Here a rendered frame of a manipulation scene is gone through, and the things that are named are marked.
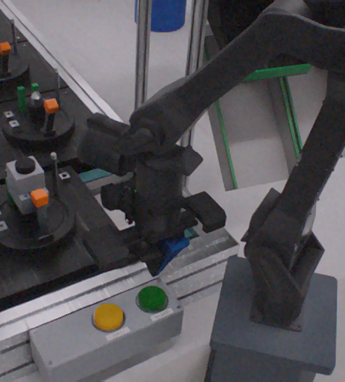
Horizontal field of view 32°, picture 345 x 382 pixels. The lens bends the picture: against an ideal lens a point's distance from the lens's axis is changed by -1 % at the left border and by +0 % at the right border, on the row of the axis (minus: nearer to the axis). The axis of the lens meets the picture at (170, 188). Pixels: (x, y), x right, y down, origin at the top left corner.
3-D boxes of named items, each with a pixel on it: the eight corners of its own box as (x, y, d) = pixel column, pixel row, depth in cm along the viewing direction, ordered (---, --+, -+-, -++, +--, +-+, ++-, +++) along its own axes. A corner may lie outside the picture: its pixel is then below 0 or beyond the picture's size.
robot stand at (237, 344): (299, 454, 80) (335, 368, 67) (194, 428, 82) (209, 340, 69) (305, 365, 91) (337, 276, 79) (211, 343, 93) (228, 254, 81)
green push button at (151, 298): (170, 308, 86) (171, 299, 85) (146, 318, 85) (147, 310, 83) (156, 289, 89) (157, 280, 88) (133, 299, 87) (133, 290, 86)
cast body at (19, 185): (50, 207, 91) (47, 170, 86) (22, 215, 89) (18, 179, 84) (30, 176, 96) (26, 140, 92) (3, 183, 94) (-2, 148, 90)
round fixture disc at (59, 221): (91, 239, 94) (91, 230, 92) (4, 269, 88) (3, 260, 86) (56, 188, 103) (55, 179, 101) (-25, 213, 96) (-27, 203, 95)
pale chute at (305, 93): (352, 156, 113) (366, 152, 109) (291, 168, 109) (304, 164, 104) (318, 13, 114) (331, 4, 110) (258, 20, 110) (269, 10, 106)
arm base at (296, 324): (302, 333, 71) (313, 300, 67) (248, 321, 72) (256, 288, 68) (305, 290, 76) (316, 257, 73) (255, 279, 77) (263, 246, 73)
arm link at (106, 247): (235, 179, 75) (208, 153, 79) (101, 226, 67) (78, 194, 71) (227, 227, 80) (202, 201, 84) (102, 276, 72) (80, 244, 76)
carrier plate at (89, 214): (134, 257, 94) (134, 248, 93) (-17, 315, 83) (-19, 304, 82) (71, 173, 109) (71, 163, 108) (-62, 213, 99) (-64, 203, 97)
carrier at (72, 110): (121, 153, 115) (123, 96, 107) (0, 189, 105) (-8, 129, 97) (70, 94, 131) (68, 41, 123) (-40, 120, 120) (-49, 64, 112)
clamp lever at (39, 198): (52, 234, 90) (48, 195, 85) (39, 238, 89) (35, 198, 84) (42, 220, 92) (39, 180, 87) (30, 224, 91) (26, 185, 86)
